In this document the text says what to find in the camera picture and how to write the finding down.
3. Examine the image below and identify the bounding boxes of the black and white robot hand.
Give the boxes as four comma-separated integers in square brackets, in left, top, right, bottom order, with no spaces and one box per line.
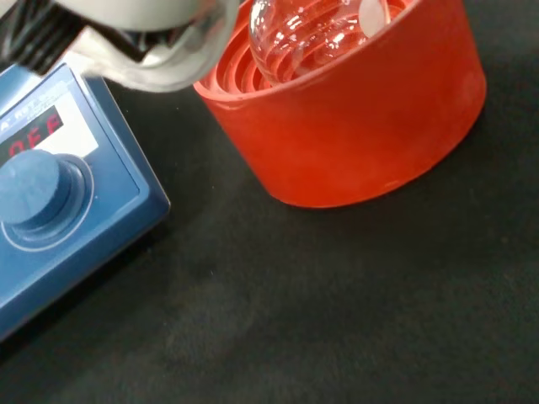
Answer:
[0,0,242,93]

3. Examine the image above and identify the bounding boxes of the heater with blue base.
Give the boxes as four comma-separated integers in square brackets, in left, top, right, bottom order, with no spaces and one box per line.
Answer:
[0,62,172,343]

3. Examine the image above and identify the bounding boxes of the black bench cloth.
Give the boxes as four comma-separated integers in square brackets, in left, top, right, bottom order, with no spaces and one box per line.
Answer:
[0,0,539,404]

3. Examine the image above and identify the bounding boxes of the red flask support ring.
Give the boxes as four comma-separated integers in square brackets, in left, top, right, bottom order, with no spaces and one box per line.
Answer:
[193,0,488,210]

